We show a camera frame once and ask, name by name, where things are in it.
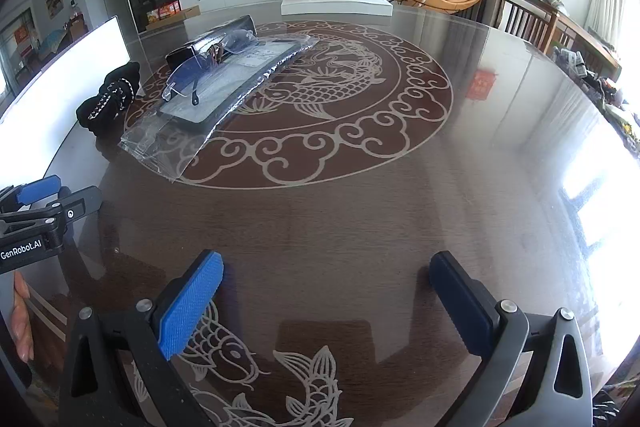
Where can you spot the black beaded hair scrunchie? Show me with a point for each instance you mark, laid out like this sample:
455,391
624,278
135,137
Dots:
118,90

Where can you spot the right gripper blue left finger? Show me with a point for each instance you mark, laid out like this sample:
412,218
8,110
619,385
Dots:
95,390

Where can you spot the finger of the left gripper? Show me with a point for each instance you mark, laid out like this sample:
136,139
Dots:
79,204
15,197

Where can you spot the phone case in plastic bag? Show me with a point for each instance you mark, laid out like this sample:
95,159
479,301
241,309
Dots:
169,135

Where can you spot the person's left hand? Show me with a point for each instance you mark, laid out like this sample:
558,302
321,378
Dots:
20,321

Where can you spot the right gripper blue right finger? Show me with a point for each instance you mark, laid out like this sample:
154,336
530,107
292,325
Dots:
556,389

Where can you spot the wooden dining chair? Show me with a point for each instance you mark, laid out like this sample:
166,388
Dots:
533,21

